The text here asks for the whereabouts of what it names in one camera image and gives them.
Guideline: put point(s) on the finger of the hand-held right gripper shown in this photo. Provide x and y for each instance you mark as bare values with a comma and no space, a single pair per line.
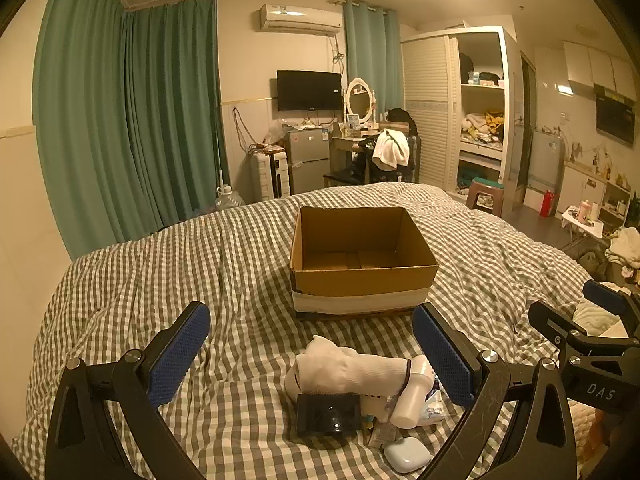
550,321
605,299

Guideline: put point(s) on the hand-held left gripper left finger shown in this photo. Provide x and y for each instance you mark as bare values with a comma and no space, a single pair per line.
180,355

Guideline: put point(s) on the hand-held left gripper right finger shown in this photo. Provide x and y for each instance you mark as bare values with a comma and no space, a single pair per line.
442,360

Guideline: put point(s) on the white tissue packet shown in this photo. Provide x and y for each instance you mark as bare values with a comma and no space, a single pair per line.
432,407

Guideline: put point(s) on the white plastic bottle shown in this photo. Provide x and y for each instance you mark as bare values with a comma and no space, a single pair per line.
407,405

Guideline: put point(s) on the white cream tube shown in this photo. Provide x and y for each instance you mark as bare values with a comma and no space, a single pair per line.
374,404

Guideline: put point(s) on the small clear packet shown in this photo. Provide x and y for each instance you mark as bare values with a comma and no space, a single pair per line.
382,432

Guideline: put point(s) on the pale blue earbuds case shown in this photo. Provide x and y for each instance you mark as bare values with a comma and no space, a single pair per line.
407,455

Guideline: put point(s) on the brown cardboard box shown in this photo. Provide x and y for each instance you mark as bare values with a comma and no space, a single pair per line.
360,285

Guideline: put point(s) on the white socks bundle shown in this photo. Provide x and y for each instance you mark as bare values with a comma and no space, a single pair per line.
330,365

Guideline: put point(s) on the black glossy case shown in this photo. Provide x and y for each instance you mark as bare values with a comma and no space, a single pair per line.
327,414

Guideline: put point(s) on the cream fluffy blanket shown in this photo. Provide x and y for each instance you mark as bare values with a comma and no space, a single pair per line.
600,317

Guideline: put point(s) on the pale clothes heap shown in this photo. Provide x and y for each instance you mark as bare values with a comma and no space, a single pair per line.
625,250

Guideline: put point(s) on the white folding table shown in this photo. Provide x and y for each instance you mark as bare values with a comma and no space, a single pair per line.
582,227

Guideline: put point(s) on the pink cup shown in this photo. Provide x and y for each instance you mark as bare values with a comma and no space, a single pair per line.
585,210

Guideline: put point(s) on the grey checked blanket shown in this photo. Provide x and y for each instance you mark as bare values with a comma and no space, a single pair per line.
200,260

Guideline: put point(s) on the white kitchen counter cabinet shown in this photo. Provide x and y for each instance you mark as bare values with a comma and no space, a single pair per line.
580,185

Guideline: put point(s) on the brown plastic stool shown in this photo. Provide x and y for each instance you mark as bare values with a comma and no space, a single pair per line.
484,197

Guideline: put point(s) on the tall grey fridge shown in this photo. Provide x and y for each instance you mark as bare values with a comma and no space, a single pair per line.
546,160

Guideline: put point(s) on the clear water jug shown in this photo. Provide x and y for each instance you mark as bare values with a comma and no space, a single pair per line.
227,199

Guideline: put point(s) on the black range hood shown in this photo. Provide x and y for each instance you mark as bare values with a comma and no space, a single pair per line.
615,115

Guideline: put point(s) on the white suitcase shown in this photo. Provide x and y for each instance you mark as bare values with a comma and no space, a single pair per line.
270,177

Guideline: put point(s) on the clothes pile on shelf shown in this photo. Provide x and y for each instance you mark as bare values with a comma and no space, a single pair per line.
480,127

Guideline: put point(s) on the black chair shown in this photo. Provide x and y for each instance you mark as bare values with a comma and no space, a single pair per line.
342,177

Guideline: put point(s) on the white towel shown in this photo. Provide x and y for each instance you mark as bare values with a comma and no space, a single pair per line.
391,150

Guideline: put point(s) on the small silver fridge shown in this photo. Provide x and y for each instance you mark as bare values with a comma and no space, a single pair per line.
307,160

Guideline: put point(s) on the wooden dressing table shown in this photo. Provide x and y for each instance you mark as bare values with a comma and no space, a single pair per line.
347,144

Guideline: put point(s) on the white wardrobe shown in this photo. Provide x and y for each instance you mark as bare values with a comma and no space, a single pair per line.
430,110

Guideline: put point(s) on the green curtain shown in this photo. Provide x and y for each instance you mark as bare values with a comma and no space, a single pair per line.
372,45
80,110
175,110

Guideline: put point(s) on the black clothing heap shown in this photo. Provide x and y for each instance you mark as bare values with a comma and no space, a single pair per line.
400,117

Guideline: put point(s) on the white oval vanity mirror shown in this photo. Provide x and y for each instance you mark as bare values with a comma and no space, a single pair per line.
360,100

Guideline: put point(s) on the white air conditioner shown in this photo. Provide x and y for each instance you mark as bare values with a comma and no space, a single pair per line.
300,19

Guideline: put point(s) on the white wall cabinets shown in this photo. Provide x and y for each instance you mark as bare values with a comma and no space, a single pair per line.
595,65

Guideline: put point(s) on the black wall television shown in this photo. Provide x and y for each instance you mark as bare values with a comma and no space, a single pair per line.
309,90

